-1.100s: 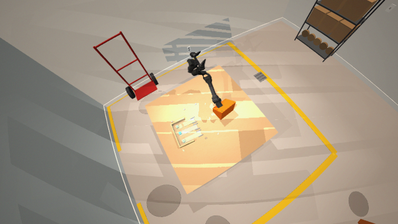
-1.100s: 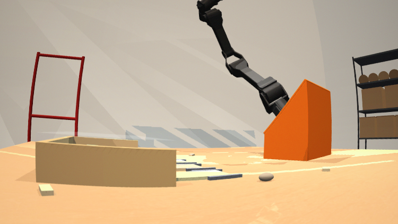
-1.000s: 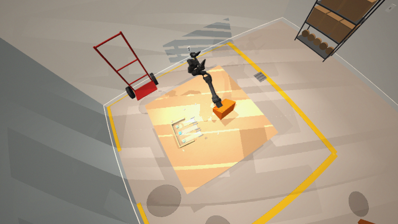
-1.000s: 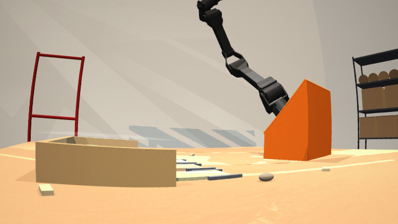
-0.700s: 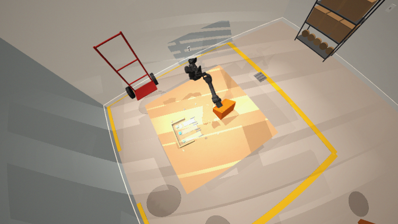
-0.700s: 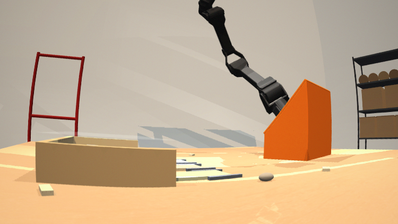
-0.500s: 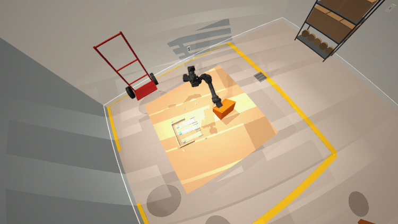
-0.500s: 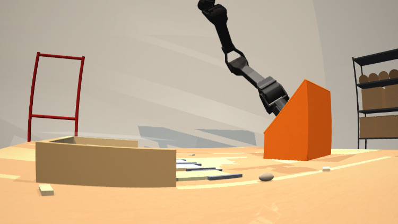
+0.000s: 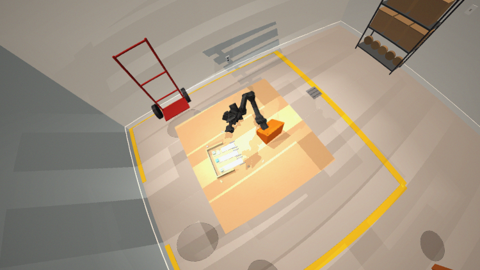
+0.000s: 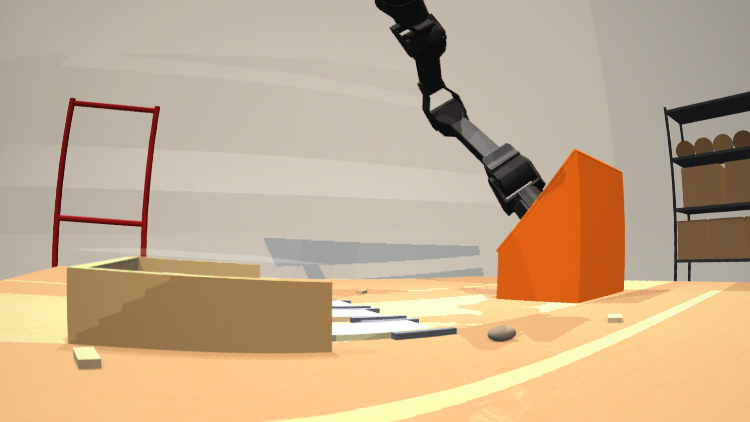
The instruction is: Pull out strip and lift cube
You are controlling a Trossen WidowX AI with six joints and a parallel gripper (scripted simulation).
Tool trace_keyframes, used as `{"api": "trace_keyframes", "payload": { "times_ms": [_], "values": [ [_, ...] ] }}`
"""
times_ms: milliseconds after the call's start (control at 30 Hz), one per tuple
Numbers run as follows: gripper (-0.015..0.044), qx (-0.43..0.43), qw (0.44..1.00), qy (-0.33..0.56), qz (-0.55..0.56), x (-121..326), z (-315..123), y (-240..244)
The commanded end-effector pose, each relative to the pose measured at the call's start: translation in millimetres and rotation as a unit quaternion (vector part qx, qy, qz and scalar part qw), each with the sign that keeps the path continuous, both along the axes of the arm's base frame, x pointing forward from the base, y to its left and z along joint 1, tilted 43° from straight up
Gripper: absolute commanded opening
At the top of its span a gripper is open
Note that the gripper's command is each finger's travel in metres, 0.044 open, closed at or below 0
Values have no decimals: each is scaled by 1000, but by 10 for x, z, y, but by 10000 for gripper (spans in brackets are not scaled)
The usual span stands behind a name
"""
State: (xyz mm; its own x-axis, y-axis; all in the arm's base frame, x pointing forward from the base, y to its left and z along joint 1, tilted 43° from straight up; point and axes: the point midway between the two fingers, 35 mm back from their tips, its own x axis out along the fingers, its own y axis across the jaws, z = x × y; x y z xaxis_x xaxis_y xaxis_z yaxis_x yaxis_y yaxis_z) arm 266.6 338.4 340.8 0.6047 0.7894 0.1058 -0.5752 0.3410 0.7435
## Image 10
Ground white rectangular block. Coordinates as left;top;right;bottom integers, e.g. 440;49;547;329
73;347;102;370

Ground grey smooth pebble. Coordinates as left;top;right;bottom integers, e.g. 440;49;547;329
487;325;516;342

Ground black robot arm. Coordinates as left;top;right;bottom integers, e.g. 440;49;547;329
375;0;545;219

